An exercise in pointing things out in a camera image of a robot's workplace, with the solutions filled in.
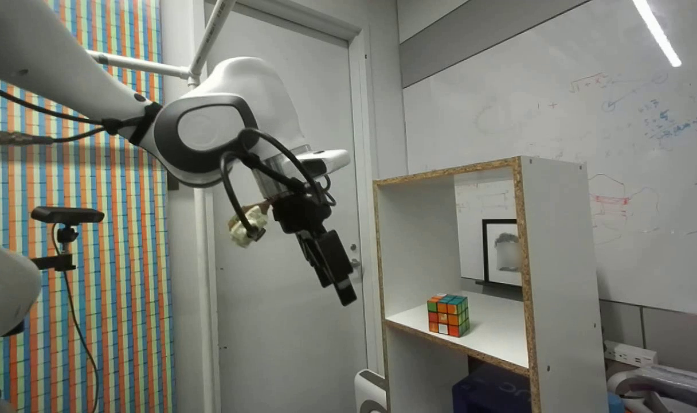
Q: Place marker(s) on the beige round wrist connector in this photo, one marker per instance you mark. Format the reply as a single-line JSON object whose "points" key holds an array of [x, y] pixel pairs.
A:
{"points": [[247, 226]]}

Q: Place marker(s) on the black framed portrait drawing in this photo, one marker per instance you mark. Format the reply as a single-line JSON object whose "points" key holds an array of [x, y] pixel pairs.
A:
{"points": [[502, 252]]}

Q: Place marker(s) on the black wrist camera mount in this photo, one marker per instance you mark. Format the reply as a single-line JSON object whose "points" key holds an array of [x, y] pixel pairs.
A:
{"points": [[301, 210]]}

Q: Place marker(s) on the white door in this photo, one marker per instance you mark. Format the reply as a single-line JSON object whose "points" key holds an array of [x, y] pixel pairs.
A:
{"points": [[287, 335]]}

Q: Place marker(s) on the multicoloured Rubik's cube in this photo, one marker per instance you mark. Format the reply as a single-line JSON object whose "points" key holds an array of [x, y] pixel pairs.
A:
{"points": [[447, 316]]}

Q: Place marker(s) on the white particleboard shelf unit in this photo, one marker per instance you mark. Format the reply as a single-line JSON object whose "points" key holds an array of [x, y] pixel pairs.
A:
{"points": [[563, 289]]}

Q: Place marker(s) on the dark blue storage box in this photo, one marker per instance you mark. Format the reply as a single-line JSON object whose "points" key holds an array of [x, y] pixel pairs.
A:
{"points": [[489, 390]]}

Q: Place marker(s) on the black camera on stand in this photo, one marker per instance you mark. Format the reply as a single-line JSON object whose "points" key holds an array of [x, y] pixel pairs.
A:
{"points": [[64, 215]]}

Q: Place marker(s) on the white metal frame pole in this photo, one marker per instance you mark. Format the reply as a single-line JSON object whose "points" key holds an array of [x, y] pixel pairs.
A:
{"points": [[212, 36], [137, 65]]}

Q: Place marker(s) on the colourful striped wall panel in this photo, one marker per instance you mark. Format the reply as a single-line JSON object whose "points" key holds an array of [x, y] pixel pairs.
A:
{"points": [[126, 267]]}

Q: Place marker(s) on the white curved tube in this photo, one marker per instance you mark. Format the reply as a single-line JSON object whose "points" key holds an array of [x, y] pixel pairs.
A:
{"points": [[661, 381]]}

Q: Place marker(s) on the large wall whiteboard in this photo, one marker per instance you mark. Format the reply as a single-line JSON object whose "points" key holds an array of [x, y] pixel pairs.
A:
{"points": [[592, 115]]}

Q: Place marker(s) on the white air purifier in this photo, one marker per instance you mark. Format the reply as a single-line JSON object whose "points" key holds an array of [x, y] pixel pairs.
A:
{"points": [[367, 390]]}

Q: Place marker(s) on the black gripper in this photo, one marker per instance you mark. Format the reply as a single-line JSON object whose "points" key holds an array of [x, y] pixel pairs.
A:
{"points": [[325, 255]]}

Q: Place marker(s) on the white power strip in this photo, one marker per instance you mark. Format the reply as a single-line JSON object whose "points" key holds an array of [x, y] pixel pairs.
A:
{"points": [[631, 355]]}

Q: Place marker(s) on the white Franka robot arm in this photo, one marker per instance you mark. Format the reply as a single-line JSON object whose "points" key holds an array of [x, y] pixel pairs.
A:
{"points": [[226, 92]]}

